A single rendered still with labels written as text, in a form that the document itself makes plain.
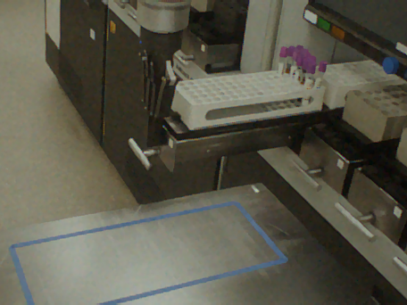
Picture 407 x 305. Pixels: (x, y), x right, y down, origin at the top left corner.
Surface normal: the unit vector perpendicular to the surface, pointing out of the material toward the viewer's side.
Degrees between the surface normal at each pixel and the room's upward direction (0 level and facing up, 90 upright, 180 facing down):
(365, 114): 90
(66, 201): 0
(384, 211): 90
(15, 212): 0
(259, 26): 90
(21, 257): 0
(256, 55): 90
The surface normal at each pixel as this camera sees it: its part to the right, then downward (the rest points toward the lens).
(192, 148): 0.40, 0.48
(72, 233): 0.08, -0.87
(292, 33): -0.91, 0.13
